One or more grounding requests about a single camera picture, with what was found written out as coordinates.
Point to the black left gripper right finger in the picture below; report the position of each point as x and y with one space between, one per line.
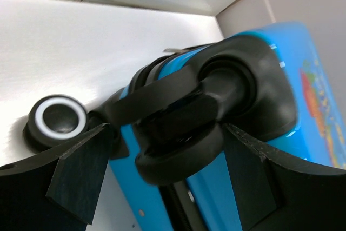
277 191

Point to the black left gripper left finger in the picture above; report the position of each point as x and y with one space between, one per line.
57 189

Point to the blue kids suitcase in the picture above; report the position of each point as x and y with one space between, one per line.
168 123

